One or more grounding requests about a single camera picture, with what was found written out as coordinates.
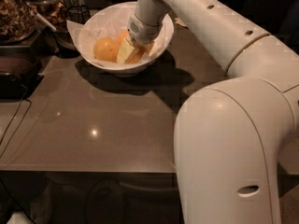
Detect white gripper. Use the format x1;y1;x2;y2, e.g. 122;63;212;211
117;15;163;63

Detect orange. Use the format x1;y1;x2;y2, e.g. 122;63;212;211
117;30;129;44
93;37;120;62
127;46;150;63

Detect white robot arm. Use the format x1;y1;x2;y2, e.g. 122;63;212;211
121;0;299;224

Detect white ceramic bowl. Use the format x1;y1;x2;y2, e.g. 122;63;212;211
73;1;175;77

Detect white paper bowl liner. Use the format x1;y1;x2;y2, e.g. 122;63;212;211
66;6;171;70

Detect folded brown paper napkins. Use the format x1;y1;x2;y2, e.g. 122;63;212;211
175;17;187;27

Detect glass jar of dried snacks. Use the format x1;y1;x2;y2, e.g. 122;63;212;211
25;0;67;25

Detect black appliance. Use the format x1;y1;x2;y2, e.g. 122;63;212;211
0;53;42;100

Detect glass jar of nuts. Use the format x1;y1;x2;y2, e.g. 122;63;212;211
0;0;36;45

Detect black wire cup holder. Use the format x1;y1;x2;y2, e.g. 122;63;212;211
67;5;91;24

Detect white serving spoon handle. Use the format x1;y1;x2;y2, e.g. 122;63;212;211
29;8;57;32

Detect black power cable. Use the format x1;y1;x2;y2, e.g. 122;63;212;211
0;71;34;224

